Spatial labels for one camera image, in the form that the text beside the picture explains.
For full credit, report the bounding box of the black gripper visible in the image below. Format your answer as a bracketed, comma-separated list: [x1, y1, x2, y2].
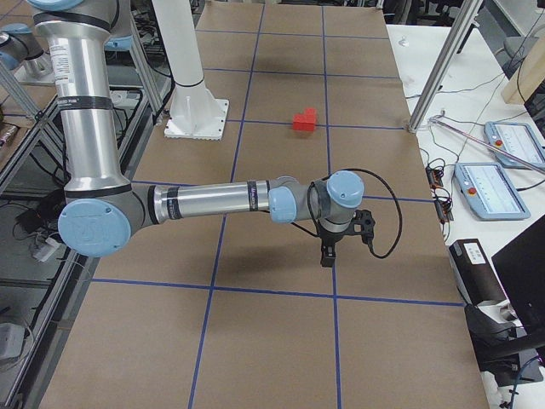
[318, 219, 353, 268]

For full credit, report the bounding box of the red cube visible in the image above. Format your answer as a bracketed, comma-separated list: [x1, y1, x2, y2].
[303, 107, 318, 122]
[303, 115, 317, 132]
[292, 113, 305, 131]

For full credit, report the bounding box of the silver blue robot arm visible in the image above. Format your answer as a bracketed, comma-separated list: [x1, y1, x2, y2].
[32, 1, 374, 267]

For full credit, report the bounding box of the black box with label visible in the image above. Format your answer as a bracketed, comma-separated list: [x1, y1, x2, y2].
[448, 239, 507, 307]

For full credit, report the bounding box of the near blue teach pendant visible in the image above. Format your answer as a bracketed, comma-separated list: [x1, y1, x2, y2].
[454, 163, 531, 221]

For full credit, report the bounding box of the blue teach pendant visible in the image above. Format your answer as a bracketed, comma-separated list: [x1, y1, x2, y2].
[485, 122, 544, 169]
[454, 163, 531, 221]

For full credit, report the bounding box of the black monitor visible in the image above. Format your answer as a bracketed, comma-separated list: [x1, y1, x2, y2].
[492, 216, 544, 333]

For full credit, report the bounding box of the far blue teach pendant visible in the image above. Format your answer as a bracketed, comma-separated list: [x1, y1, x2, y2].
[485, 122, 544, 169]

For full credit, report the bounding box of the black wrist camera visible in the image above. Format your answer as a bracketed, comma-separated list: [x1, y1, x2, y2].
[353, 210, 376, 247]

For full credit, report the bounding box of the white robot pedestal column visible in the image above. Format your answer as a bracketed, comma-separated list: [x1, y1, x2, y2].
[152, 0, 229, 141]

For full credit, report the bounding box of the metal rod with handle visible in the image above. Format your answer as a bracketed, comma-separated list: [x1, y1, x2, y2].
[428, 115, 544, 174]

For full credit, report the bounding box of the aluminium frame post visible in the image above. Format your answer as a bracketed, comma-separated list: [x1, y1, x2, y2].
[407, 0, 483, 134]

